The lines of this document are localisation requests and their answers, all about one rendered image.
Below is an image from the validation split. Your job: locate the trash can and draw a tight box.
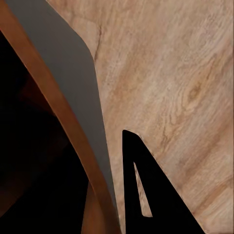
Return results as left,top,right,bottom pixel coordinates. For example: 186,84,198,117
0,0,121,234

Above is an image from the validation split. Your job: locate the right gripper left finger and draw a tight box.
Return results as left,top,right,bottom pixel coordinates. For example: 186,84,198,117
0,142,89,234

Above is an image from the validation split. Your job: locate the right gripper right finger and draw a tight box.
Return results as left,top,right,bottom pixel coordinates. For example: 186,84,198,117
122,130,205,234

